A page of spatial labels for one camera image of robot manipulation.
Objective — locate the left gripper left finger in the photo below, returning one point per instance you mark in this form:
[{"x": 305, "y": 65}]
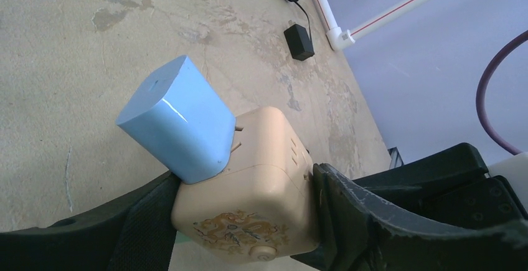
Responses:
[{"x": 131, "y": 232}]

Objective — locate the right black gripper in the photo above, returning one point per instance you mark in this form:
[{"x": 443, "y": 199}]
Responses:
[{"x": 449, "y": 187}]

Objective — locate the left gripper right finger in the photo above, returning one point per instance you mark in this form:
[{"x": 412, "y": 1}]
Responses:
[{"x": 363, "y": 231}]

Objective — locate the beige dragon cube socket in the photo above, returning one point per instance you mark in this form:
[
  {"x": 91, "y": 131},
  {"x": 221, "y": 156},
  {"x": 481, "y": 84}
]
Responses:
[{"x": 261, "y": 206}]

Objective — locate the black plug adapter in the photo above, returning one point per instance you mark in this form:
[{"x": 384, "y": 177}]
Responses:
[{"x": 298, "y": 38}]

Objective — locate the green plug adapter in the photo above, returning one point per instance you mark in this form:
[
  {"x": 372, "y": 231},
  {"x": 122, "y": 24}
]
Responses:
[{"x": 180, "y": 238}]

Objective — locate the blue plug adapter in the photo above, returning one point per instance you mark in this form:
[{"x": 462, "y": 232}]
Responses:
[{"x": 178, "y": 118}]

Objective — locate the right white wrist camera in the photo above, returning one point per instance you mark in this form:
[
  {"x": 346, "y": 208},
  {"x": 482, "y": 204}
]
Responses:
[{"x": 514, "y": 170}]

